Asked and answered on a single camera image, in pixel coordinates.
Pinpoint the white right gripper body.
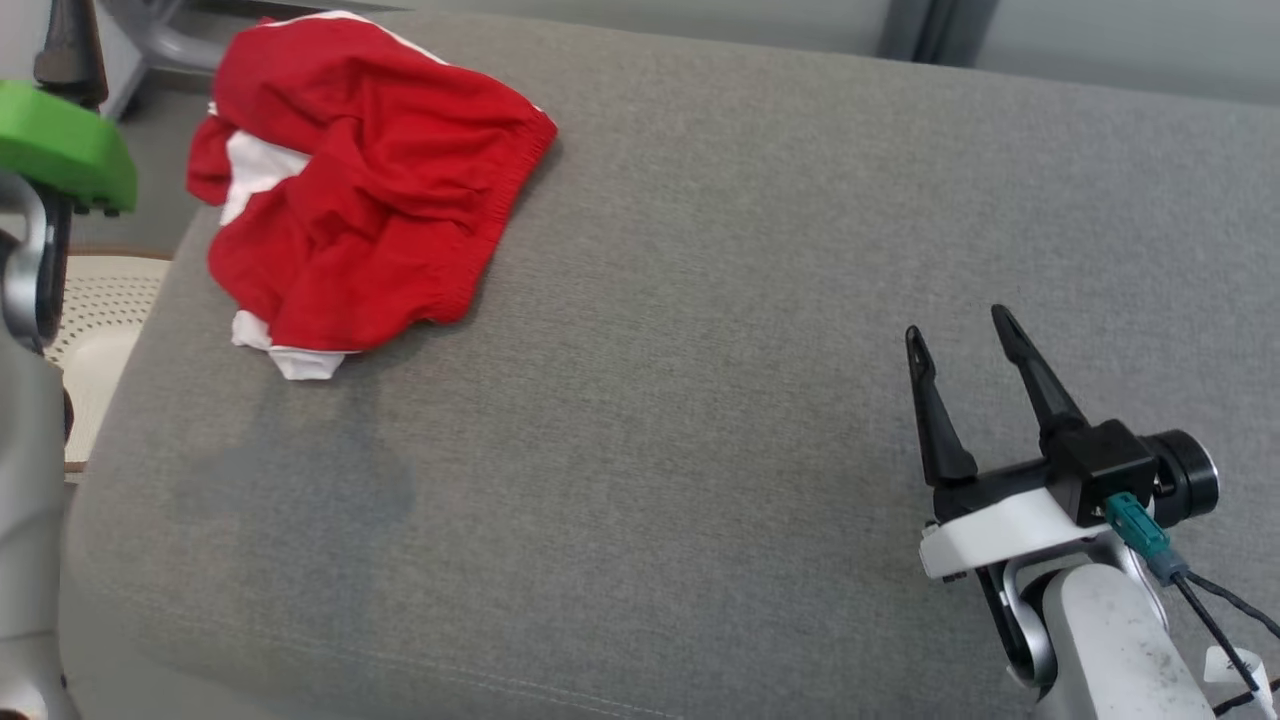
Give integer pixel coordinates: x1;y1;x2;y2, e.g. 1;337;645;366
920;455;1113;583

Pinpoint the grey fabric sofa cushion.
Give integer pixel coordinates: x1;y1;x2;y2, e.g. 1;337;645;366
55;10;1280;720

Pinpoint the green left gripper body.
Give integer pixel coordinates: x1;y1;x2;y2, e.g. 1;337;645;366
0;80;139;216

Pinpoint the white printed cable label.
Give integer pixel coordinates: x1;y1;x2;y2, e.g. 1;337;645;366
1205;648;1276;701

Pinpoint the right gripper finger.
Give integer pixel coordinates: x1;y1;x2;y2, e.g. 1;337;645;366
990;305;1089;451
905;325;979;489

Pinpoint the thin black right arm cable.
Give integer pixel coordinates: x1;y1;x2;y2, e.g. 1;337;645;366
1185;572;1280;641

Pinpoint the red shorts white trim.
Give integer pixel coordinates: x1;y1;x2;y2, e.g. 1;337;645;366
186;10;559;382

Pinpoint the grey partition post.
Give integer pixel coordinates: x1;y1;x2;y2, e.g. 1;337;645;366
935;0;1001;69
878;0;941;63

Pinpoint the cream perforated laundry basket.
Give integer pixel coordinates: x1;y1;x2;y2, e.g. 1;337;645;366
45;255;173;469

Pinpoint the black round right gripper motor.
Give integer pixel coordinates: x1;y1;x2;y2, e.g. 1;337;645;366
1145;430;1221;521

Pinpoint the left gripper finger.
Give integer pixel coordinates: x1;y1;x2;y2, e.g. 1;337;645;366
33;0;109;109

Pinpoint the grey metal chair frame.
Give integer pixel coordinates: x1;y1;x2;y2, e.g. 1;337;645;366
100;0;236;119

